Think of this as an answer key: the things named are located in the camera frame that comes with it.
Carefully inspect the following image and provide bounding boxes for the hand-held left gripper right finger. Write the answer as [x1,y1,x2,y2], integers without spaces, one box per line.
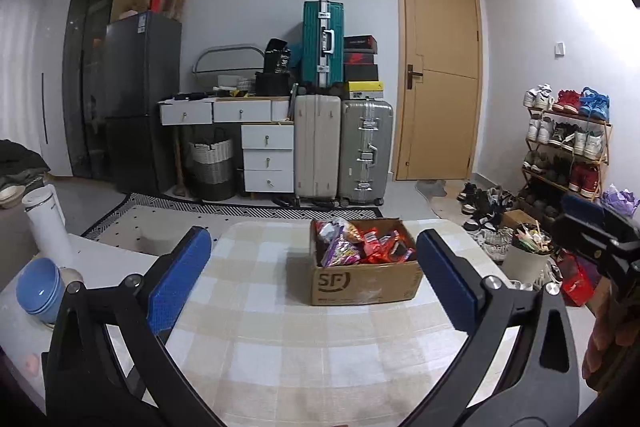
[416,228,581,427]

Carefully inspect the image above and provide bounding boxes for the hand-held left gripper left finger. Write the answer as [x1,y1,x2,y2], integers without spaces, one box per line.
[42,226,228,427]

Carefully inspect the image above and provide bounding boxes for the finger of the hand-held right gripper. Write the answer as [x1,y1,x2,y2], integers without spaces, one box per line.
[561,193,640,249]
[551,213,619,279]

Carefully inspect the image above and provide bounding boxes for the orange packet with dark cookie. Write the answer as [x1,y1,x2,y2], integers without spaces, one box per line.
[389,234,417,264]

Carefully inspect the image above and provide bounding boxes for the red packet with blue label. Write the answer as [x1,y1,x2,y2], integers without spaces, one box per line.
[360,229,396,264]

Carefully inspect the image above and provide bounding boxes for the brown cardboard box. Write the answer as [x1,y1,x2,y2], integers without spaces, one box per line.
[308,217,425,307]

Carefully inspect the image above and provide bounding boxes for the silver snack packet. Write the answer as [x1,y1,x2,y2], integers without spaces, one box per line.
[315,220,347,244]

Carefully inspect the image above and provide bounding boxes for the person's right hand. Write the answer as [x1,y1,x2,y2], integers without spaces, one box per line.
[582,279,640,393]

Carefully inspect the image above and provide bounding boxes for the purple bag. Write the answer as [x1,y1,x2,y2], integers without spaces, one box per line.
[599,187,640,221]

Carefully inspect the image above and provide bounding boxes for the red shopping bag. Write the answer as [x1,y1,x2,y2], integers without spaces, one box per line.
[559,251,599,308]

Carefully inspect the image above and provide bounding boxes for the rows of assorted shoes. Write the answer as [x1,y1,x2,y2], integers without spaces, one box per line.
[522,117,607,214]

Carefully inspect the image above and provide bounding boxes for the white bucket with sticks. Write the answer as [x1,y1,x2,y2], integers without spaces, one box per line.
[501,221,554,283]

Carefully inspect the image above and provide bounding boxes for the small brown carton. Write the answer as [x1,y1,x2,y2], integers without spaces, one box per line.
[499,209,539,231]

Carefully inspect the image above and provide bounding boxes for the wooden shoe rack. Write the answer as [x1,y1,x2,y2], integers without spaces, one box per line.
[519,106,612,219]

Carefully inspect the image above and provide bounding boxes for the black white patterned rug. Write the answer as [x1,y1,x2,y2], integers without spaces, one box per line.
[79,191,384,254]

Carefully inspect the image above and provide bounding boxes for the pile of shoes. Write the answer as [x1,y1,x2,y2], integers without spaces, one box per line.
[457,181,519,261]

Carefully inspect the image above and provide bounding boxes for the irregular door mat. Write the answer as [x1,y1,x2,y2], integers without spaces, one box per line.
[414,179,469,218]

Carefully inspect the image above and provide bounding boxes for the blue sneakers pair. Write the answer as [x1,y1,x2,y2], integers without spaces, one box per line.
[579,87,611,122]

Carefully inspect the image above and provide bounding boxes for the red sneakers pair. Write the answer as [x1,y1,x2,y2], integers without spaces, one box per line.
[552,89,584,114]

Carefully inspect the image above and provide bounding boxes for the beige bowl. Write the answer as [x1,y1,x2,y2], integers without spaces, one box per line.
[57,266,86,289]

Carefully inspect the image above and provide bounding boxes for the grey and white laundry basket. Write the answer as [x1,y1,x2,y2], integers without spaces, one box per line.
[187,126,236,202]

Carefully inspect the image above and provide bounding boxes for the white sneakers pair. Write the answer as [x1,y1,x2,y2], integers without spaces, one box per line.
[523,84,555,110]

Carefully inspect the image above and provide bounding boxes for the beige checked tablecloth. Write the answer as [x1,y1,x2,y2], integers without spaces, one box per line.
[147,216,528,427]

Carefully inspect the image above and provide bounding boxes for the white kettle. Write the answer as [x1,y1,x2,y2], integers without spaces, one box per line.
[22,185,76,268]

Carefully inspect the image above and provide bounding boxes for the blue bowl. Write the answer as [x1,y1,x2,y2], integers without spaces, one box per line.
[15,256,65,324]

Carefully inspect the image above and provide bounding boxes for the white drawer desk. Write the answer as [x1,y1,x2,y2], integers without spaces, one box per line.
[158,95,296,196]

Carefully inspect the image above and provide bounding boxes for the silver suitcase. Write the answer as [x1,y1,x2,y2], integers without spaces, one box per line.
[339,99,395,206]

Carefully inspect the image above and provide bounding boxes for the grey refrigerator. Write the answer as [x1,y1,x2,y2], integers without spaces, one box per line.
[104,11,182,196]

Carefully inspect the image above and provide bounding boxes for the beige suitcase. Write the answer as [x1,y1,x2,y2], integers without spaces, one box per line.
[293,94,344,208]

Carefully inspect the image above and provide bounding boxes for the wooden door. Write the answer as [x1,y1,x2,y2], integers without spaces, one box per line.
[394,0,484,182]

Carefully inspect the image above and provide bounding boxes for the black cloth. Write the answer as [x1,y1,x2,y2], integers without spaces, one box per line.
[0,139,51,188]

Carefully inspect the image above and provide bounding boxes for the yellow and black shoebox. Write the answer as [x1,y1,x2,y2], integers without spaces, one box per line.
[348,80,385,102]

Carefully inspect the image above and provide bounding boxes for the black storage box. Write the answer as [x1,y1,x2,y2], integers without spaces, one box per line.
[254,71,296,97]

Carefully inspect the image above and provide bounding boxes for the plain black shoebox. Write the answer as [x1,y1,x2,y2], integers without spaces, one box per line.
[344,64,379,83]

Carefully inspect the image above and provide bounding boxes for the oval grey framed mirror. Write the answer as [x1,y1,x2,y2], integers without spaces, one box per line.
[192,44,266,88]

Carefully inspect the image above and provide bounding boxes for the white cabinet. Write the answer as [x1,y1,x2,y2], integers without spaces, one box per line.
[37,0,82,178]

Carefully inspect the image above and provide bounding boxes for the black paper bag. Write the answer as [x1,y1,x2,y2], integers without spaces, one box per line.
[263,38,292,74]

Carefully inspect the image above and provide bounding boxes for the black shoebox with red edge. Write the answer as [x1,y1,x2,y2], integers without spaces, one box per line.
[343,35,377,53]

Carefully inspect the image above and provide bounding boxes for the teal suitcase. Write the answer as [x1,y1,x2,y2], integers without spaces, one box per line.
[301,0,346,89]

